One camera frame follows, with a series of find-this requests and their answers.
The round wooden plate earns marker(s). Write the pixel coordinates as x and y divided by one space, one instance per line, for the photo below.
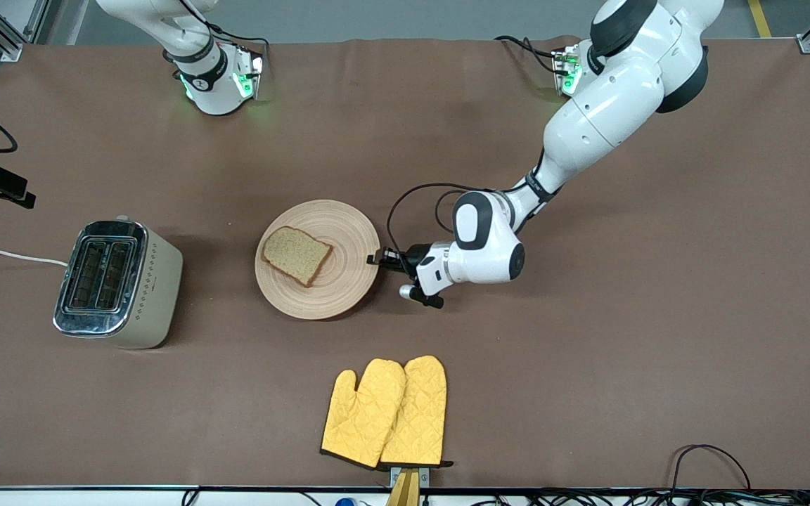
349 232

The brown bread slice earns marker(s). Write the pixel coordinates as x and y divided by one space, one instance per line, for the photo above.
296 254

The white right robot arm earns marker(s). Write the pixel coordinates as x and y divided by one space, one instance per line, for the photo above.
215 91

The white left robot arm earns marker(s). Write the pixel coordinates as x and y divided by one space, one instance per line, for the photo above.
609 112

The chrome and cream toaster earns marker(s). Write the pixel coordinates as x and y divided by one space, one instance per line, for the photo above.
159 281

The yellow quilted oven mitt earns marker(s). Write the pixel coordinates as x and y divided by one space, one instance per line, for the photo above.
422 407

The yellow oven mitt with thumb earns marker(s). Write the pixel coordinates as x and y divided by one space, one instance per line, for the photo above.
363 414

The brown table cover sheet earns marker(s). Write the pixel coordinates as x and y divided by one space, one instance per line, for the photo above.
588 351

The yellowish wooden block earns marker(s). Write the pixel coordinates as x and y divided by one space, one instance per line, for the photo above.
405 492

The small metal clamp bracket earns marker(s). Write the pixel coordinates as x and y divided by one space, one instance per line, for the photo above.
425 476

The metal base bracket green light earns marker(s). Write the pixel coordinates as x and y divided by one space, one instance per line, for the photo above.
568 74
247 81

